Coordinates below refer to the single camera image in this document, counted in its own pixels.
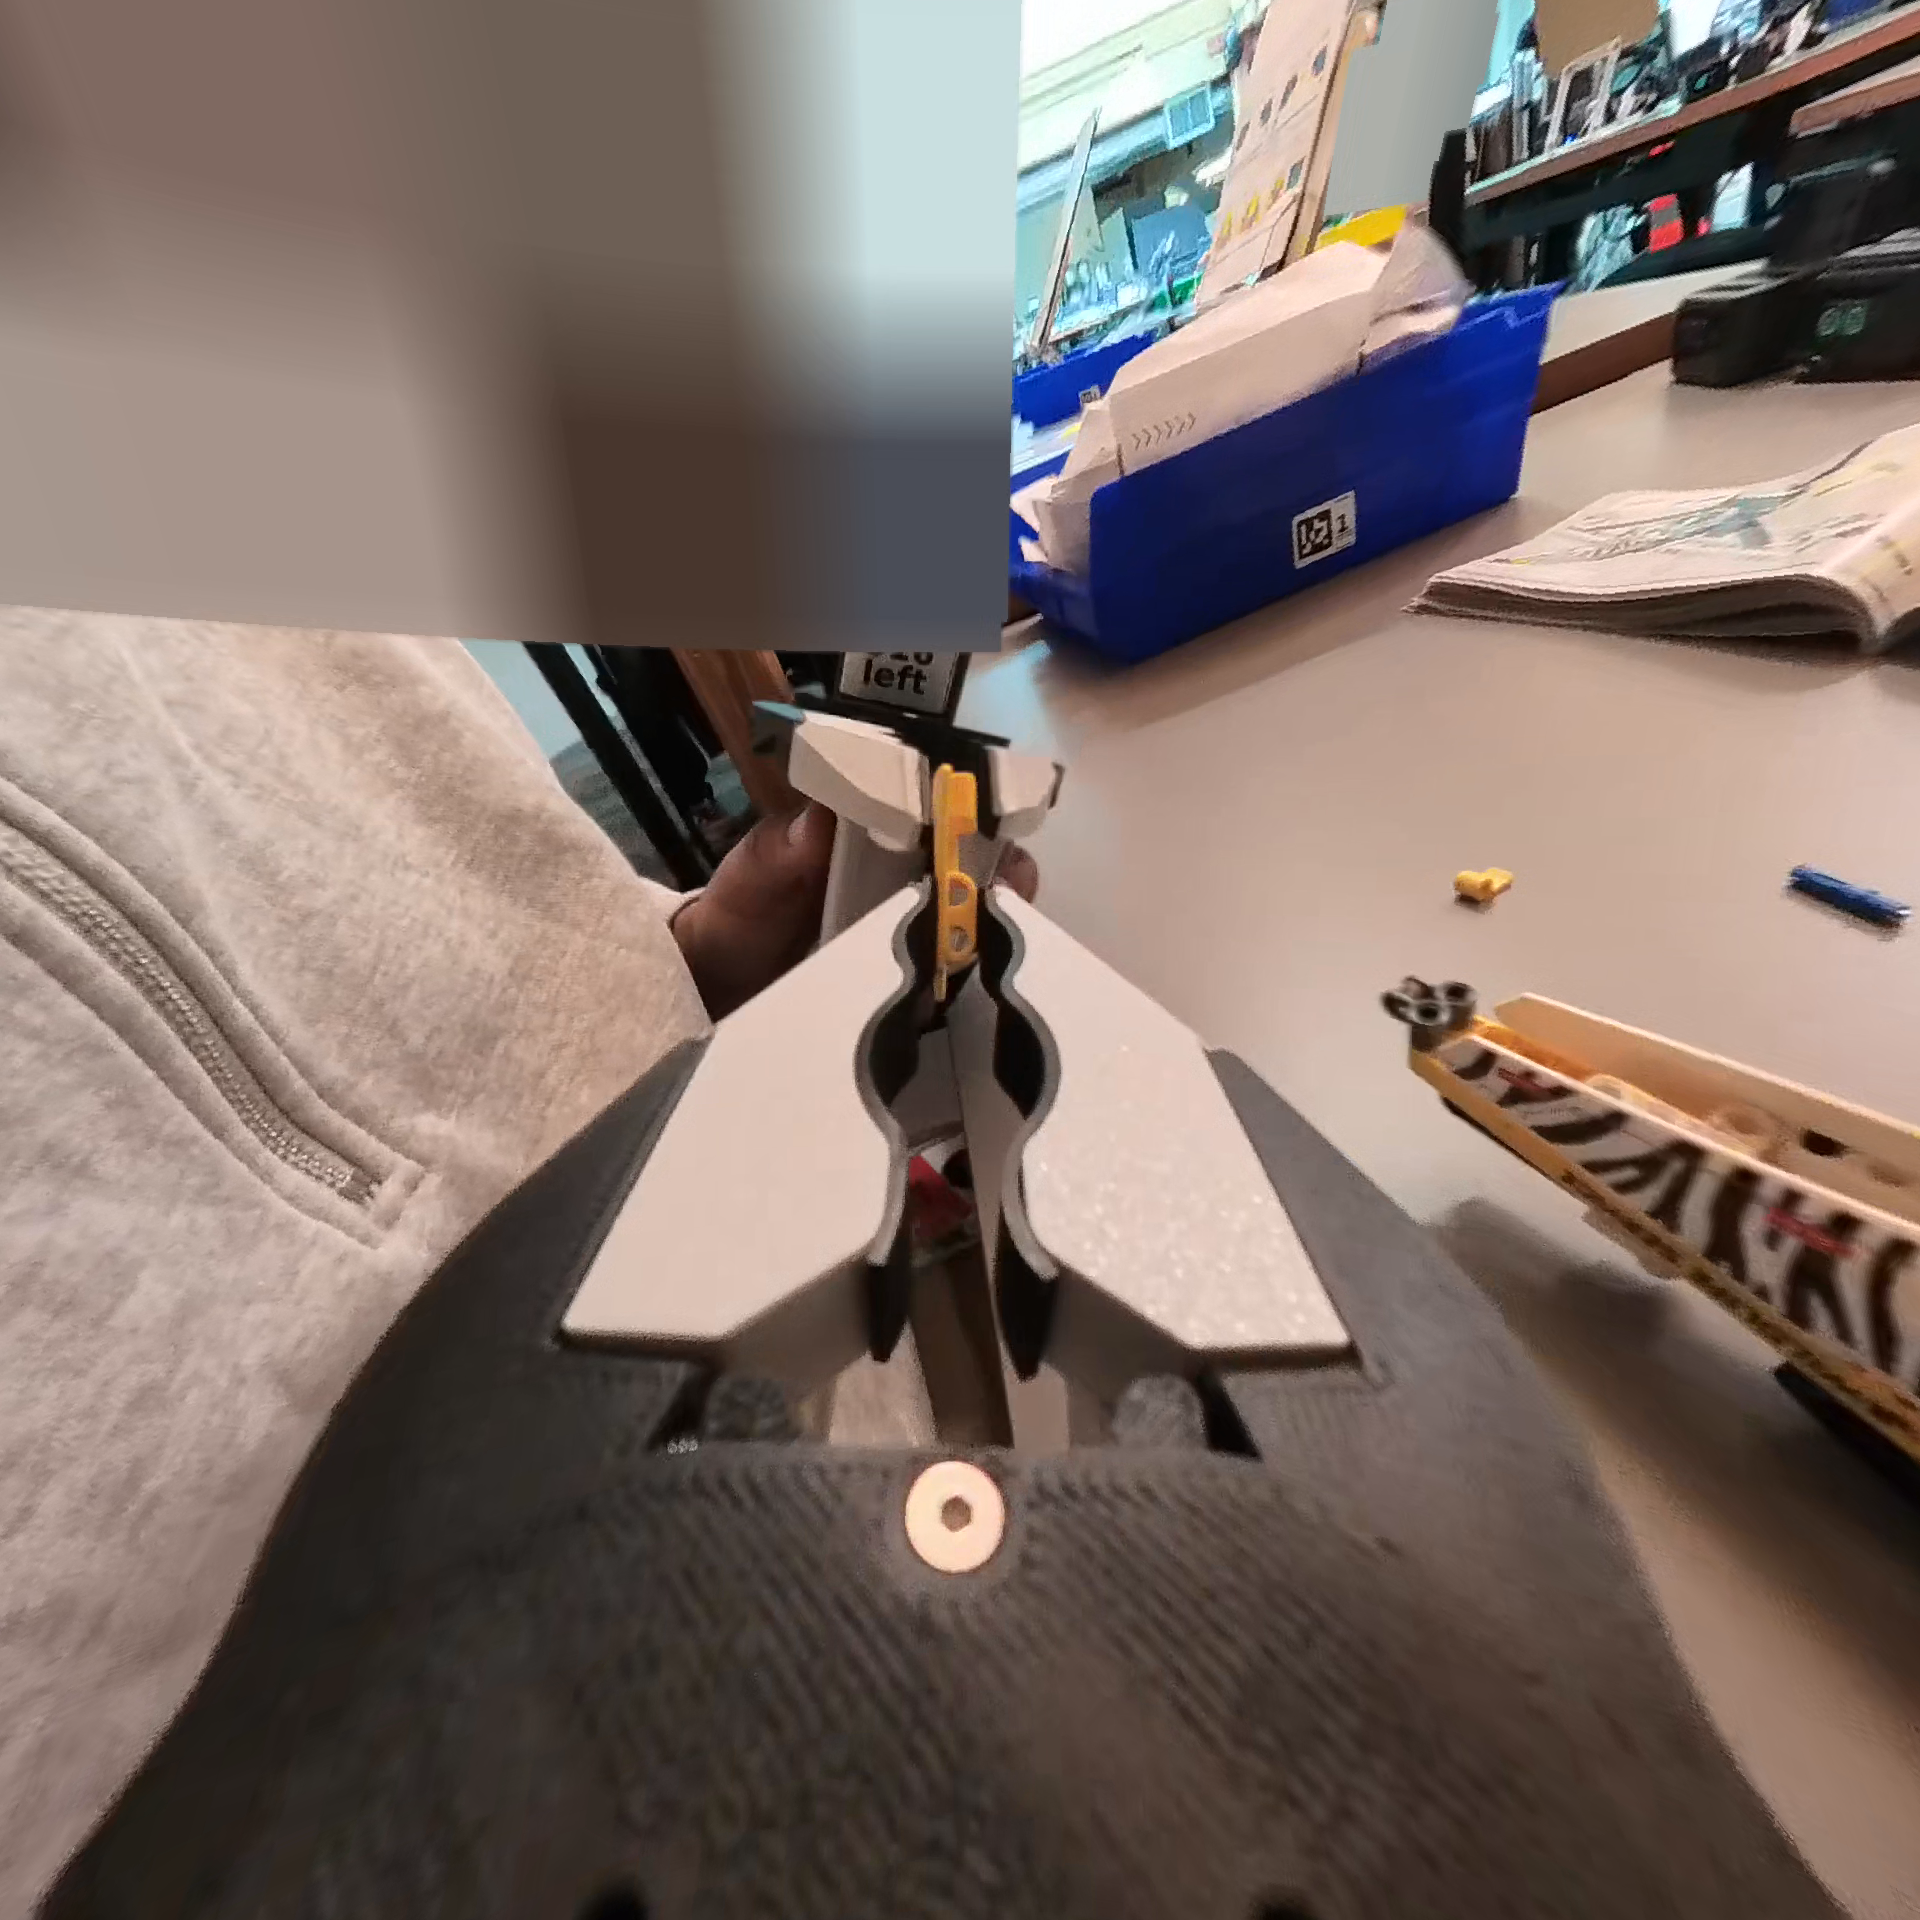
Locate black metal frame chair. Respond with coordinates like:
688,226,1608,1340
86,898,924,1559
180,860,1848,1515
525,642,782,886

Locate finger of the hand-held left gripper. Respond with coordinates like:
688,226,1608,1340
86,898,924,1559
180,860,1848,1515
975,747,1070,845
783,718,935,854

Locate lego instruction booklet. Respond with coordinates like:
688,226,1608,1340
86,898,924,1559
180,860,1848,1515
1406,422,1920,655

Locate white paper bags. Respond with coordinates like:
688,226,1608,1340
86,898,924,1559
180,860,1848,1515
1012,211,1478,575

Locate tan cardboard sheet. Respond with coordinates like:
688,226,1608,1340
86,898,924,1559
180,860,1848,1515
1199,0,1389,294

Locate person's left hand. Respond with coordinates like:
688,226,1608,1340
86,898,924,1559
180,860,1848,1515
670,800,830,1024

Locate zebra striped lego plane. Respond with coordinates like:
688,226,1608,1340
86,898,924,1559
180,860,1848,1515
1383,979,1920,1470

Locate grey sweatshirt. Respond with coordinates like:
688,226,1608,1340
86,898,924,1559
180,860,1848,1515
0,607,720,1876

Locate red white badge card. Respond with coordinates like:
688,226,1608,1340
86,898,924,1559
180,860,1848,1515
902,1136,975,1250

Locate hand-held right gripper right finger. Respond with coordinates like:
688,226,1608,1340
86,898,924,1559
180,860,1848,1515
960,895,1354,1420

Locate yellow lego wing tip piece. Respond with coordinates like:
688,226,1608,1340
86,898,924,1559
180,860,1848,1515
930,766,984,1004

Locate black equipment case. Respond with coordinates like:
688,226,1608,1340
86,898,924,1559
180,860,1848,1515
1669,134,1920,389

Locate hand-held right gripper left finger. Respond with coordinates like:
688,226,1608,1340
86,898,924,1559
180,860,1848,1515
558,884,938,1420

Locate blue box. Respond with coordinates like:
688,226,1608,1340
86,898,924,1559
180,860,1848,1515
1008,282,1565,664

